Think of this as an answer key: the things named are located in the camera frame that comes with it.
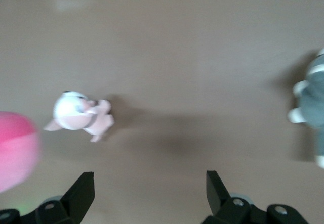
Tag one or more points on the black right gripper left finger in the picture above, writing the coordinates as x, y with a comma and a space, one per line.
73, 201

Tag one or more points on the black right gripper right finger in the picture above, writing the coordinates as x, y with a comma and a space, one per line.
227, 203

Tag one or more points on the round pink plush toy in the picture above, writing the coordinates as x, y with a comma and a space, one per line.
15, 150

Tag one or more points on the pale pink white plush dog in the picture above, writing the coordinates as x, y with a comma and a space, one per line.
76, 115

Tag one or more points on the grey white husky plush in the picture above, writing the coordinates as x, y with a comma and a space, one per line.
312, 97

